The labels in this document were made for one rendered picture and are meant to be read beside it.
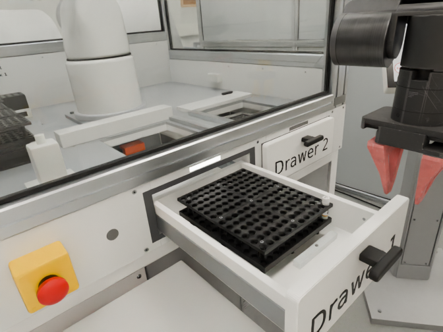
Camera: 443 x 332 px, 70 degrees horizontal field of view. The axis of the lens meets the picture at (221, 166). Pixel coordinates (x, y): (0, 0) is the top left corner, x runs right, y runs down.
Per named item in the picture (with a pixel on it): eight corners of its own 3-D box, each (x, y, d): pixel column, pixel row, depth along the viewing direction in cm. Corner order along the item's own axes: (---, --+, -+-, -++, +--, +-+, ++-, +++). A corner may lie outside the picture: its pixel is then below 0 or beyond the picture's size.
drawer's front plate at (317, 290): (399, 251, 54) (410, 196, 50) (295, 367, 38) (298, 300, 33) (388, 247, 56) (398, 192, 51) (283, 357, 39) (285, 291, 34)
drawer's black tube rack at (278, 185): (330, 233, 57) (333, 203, 55) (265, 286, 47) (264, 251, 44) (244, 193, 73) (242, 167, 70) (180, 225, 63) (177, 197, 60)
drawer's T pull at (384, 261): (402, 255, 42) (404, 246, 42) (376, 284, 38) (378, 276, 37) (376, 243, 45) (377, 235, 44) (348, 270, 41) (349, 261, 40)
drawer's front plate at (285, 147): (331, 152, 95) (334, 116, 91) (267, 187, 78) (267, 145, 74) (326, 151, 96) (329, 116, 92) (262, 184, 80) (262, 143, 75)
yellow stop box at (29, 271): (82, 290, 48) (69, 253, 45) (30, 319, 44) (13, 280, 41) (71, 273, 52) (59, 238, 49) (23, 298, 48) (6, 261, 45)
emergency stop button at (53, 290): (74, 297, 45) (66, 276, 44) (43, 313, 43) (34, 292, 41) (67, 286, 47) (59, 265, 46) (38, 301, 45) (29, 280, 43)
